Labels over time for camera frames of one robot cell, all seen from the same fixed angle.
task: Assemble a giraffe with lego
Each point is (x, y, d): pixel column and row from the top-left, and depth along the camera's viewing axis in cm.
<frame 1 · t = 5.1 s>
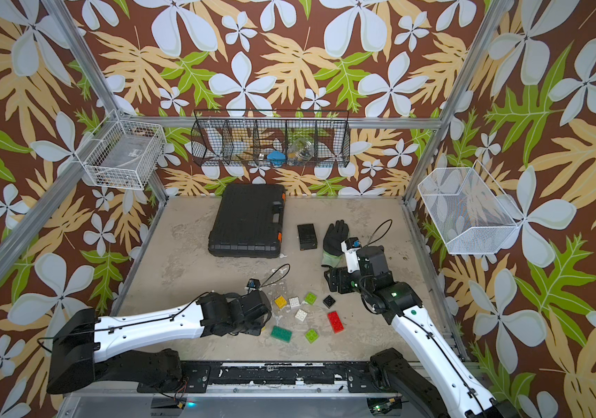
left hand: (262, 320, 79), fingers open
right hand: (333, 270, 77), fingers open
black green work glove: (335, 235, 107), point 2 cm above the table
small black battery box: (307, 237, 102), point 6 cm above the table
black plastic tool case: (248, 221, 103), point 9 cm above the table
yellow lego brick: (283, 300, 90), point 2 cm above the table
white lego brick: (294, 301, 88), point 3 cm above the table
white lego brick lower: (301, 314, 86), point 3 cm above the table
lime green lego brick: (310, 298, 90), point 2 cm above the table
black lego brick: (328, 301, 90), on the table
red lego brick: (335, 321, 85), point 2 cm above the table
dark green lego brick: (281, 333, 84), on the table
lime green lego brick front: (311, 335, 82), point 2 cm above the table

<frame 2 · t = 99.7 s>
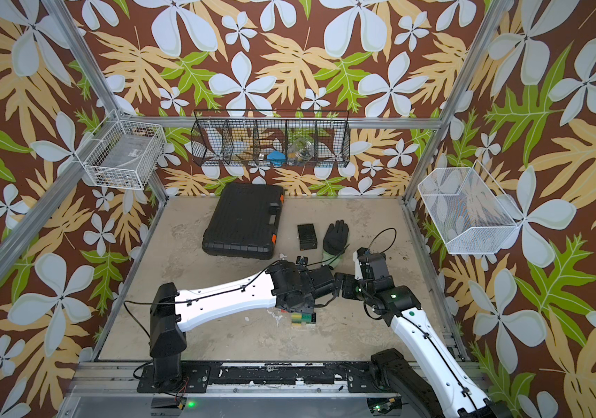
left hand: (306, 303, 75), fingers open
right hand: (340, 281, 80), fingers open
yellow lego brick: (296, 319, 85), point 3 cm above the table
dark green lego brick: (307, 318, 82), point 6 cm above the table
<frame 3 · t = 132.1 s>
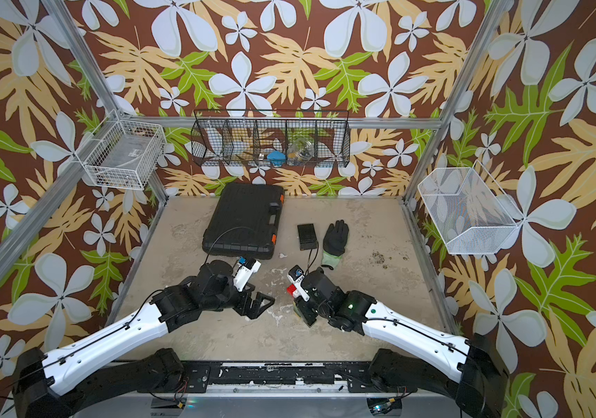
left hand: (265, 292, 74), fingers open
right hand: (296, 296, 78), fingers open
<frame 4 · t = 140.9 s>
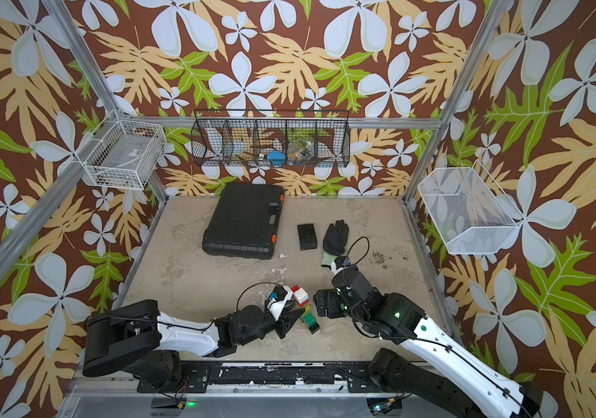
left hand: (301, 304, 78), fingers open
right hand: (321, 296, 71), fingers open
